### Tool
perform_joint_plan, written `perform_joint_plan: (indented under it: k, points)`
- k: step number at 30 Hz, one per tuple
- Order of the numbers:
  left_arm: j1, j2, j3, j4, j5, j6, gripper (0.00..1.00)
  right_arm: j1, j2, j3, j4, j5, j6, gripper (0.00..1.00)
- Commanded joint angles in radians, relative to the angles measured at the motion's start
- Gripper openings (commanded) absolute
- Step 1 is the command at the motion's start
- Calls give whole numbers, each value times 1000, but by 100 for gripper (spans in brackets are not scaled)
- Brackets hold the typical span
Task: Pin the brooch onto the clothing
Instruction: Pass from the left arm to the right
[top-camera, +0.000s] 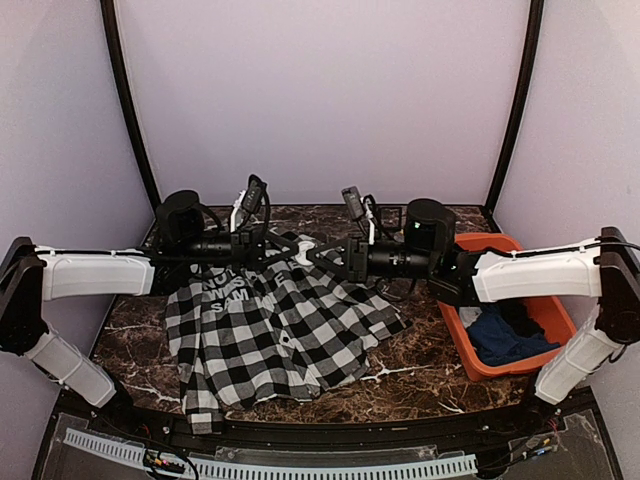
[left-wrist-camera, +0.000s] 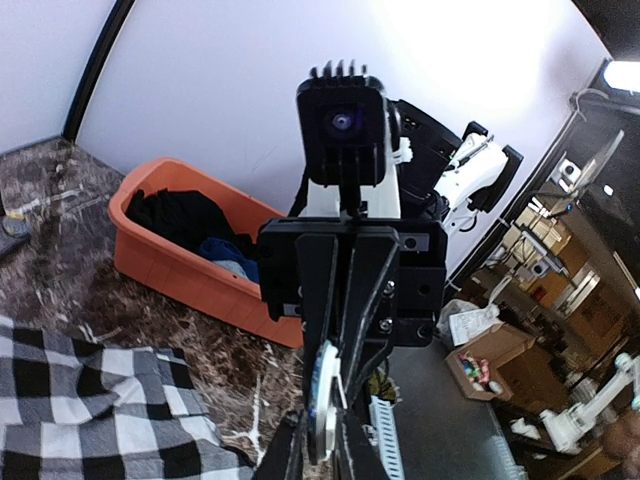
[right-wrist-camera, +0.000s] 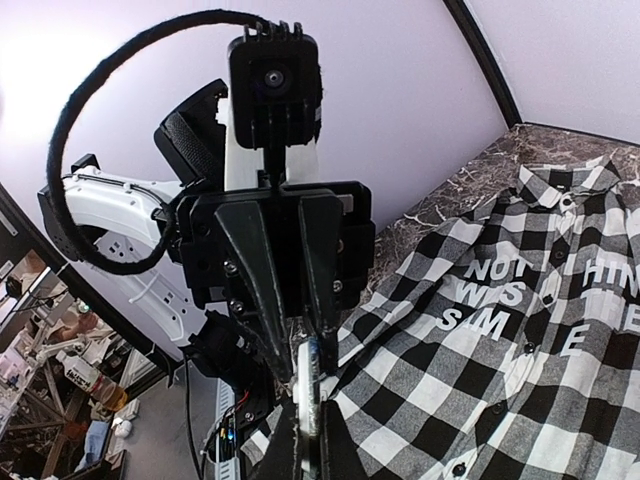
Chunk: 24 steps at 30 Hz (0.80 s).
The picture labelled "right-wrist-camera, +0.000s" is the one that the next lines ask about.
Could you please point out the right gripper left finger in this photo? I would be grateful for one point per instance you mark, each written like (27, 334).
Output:
(283, 458)

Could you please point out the black white plaid shirt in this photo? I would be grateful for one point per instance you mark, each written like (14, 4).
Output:
(506, 345)

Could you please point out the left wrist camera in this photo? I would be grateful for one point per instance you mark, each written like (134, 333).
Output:
(275, 85)

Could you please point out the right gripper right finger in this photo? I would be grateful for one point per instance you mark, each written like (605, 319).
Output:
(339, 459)

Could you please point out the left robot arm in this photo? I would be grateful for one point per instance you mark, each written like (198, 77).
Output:
(125, 227)

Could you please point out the clear plastic bottle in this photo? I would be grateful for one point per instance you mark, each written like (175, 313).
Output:
(92, 381)

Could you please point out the left black frame post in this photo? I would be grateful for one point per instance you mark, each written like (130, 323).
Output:
(486, 60)

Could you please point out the white slotted cable duct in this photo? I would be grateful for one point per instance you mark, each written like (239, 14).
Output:
(219, 453)

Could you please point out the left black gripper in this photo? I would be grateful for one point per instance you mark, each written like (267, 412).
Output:
(310, 244)

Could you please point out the white round brooch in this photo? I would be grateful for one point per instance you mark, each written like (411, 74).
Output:
(311, 444)

